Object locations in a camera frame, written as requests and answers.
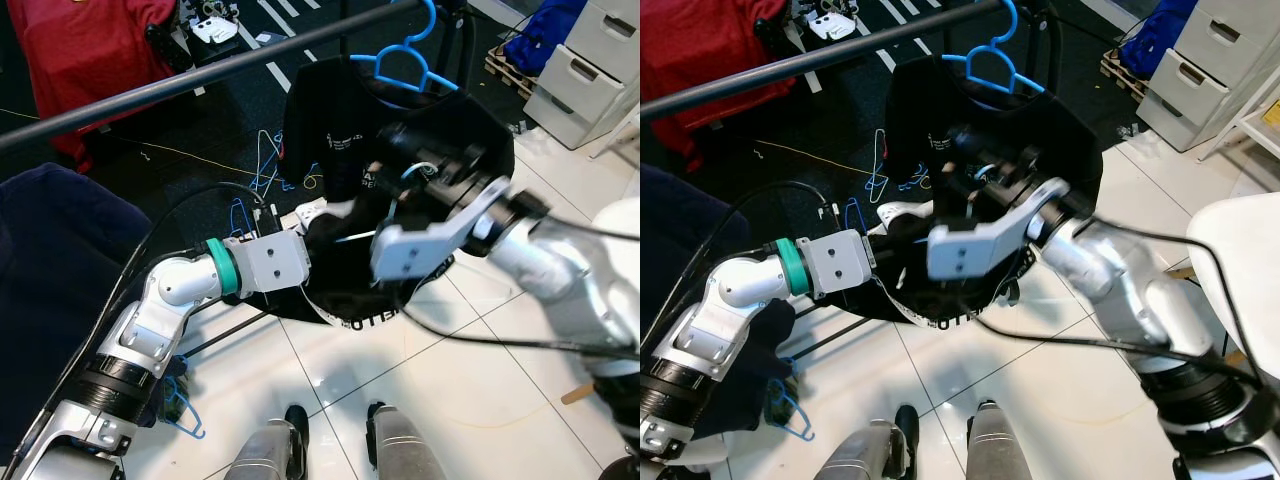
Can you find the black t-shirt white print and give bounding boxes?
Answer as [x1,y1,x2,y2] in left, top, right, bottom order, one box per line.
[870,55,1106,326]
[270,58,516,331]

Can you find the wooden pallet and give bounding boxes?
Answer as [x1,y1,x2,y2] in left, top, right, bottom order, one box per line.
[1100,50,1151,101]
[485,45,541,101]

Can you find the blue cloth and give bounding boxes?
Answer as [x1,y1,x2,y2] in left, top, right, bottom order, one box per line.
[500,0,586,76]
[1115,0,1196,79]

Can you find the white drawer cabinet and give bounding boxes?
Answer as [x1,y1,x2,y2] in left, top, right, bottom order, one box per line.
[1135,0,1280,151]
[525,0,641,151]

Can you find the white chair wooden legs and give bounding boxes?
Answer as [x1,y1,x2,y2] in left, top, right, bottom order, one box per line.
[560,195,641,406]
[1185,190,1280,351]

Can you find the grey robot left leg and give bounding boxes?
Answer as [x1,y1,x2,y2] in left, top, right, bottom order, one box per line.
[225,405,311,480]
[815,405,921,480]

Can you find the grey robot leg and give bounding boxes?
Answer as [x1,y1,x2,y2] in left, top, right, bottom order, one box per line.
[225,405,311,480]
[815,405,921,480]
[965,400,1036,480]
[365,400,451,480]

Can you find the grey robot right leg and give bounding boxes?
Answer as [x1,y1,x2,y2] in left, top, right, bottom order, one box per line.
[365,400,451,480]
[965,400,1036,480]

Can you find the navy t-shirt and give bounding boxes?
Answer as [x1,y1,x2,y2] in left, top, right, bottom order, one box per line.
[640,165,801,441]
[0,163,151,441]

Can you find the white device with buttons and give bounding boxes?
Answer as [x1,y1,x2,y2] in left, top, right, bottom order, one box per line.
[190,8,241,46]
[805,8,856,41]

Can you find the red cloth yellow print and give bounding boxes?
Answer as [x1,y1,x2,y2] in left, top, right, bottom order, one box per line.
[640,0,791,171]
[5,0,181,171]

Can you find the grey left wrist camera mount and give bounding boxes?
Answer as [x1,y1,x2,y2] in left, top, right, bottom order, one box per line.
[222,230,311,298]
[795,228,876,299]

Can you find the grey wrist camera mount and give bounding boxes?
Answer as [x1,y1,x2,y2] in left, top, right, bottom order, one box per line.
[795,228,876,299]
[925,178,1071,281]
[222,230,311,298]
[370,178,513,283]

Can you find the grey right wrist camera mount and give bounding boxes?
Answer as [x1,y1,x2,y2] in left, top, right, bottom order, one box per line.
[925,178,1071,281]
[370,178,513,283]

